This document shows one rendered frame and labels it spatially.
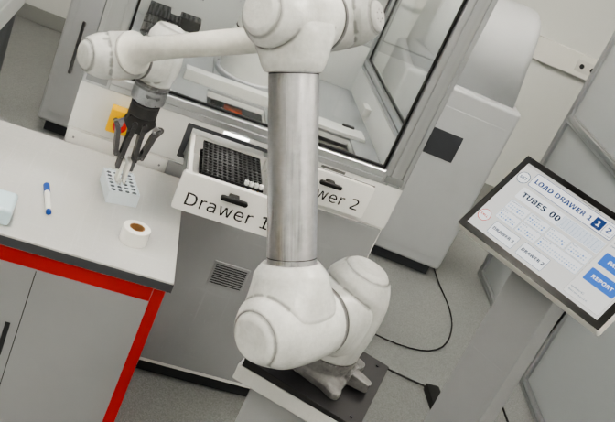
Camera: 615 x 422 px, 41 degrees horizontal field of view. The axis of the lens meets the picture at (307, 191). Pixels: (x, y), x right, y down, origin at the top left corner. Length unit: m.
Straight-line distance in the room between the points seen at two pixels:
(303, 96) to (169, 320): 1.37
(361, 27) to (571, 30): 4.26
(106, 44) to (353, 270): 0.76
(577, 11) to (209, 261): 3.79
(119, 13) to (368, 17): 0.90
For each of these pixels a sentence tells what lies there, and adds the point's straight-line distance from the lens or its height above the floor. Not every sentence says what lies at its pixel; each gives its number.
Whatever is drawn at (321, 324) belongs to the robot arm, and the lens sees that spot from 1.63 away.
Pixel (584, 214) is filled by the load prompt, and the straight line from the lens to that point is 2.51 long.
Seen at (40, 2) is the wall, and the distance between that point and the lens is 5.83.
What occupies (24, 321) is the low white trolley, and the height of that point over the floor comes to 0.53.
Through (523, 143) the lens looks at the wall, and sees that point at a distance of 6.04.
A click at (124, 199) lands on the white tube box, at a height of 0.78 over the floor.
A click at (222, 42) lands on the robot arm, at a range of 1.88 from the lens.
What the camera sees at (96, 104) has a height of 0.89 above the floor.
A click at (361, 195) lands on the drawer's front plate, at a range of 2.56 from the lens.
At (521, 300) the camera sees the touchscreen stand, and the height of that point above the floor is 0.84.
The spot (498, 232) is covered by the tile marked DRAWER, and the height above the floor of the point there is 1.00.
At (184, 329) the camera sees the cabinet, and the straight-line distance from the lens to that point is 2.81.
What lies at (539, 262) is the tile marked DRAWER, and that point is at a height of 1.00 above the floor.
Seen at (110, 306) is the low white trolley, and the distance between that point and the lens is 2.06.
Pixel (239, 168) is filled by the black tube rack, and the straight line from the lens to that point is 2.36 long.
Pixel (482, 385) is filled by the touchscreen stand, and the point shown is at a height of 0.54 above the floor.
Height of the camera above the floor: 1.80
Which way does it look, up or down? 22 degrees down
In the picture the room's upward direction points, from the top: 24 degrees clockwise
